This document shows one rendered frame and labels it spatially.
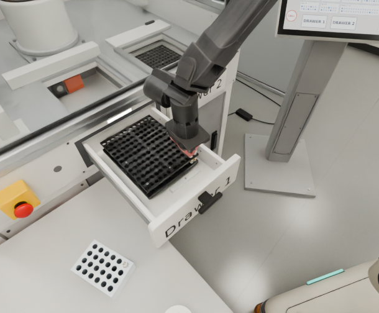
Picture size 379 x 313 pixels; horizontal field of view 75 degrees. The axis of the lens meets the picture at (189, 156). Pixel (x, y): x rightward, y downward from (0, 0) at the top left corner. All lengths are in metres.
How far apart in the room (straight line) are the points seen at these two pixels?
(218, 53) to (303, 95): 1.05
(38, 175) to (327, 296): 1.15
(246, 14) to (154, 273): 0.59
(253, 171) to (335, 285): 0.82
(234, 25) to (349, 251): 1.49
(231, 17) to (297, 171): 1.49
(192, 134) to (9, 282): 0.57
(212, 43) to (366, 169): 1.83
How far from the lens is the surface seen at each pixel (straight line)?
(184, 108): 0.50
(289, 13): 1.19
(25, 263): 0.80
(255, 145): 1.93
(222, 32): 0.48
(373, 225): 1.91
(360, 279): 1.38
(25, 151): 0.70
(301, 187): 1.80
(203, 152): 0.71
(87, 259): 0.70
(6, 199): 0.73
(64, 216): 0.82
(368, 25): 1.28
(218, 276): 1.47
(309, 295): 1.26
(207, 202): 0.58
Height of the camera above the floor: 1.42
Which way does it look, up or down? 51 degrees down
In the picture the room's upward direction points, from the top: straight up
